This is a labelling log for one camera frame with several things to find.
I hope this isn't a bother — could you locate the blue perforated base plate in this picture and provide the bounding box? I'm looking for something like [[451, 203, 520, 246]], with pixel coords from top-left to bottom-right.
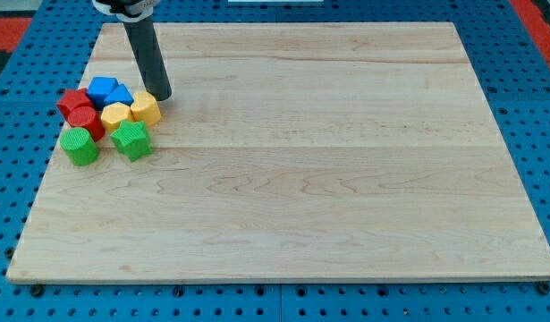
[[0, 1, 550, 321]]

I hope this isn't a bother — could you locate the red cylinder block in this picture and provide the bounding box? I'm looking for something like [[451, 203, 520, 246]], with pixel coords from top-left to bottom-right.
[[67, 106, 106, 141]]

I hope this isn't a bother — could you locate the green star block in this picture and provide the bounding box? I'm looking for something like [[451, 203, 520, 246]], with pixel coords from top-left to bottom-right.
[[110, 120, 153, 162]]

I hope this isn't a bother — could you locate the blue triangle block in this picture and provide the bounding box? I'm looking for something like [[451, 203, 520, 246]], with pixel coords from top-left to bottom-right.
[[104, 84, 133, 106]]

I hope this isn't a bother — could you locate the red block left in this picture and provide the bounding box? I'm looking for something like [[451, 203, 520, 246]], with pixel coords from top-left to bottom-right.
[[56, 88, 94, 119]]

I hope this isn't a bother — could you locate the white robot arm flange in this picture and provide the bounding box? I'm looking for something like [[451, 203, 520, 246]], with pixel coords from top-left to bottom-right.
[[92, 0, 161, 23]]

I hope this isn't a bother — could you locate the blue cube block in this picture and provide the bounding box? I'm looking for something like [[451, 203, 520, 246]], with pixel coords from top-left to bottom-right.
[[86, 76, 119, 111]]

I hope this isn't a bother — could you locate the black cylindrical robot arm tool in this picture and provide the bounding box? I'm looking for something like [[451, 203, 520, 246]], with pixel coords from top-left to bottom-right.
[[123, 16, 172, 101]]

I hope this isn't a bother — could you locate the yellow hexagon block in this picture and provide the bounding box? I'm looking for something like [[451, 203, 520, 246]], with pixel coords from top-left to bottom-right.
[[100, 102, 135, 133]]

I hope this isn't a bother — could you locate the light wooden board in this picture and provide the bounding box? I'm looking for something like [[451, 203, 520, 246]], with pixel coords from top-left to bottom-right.
[[7, 22, 550, 284]]

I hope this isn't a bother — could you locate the green cylinder block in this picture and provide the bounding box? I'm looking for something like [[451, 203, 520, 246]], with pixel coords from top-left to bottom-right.
[[60, 127, 99, 166]]

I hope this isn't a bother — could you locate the yellow heart block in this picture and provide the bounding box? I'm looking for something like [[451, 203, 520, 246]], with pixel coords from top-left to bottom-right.
[[131, 91, 162, 126]]

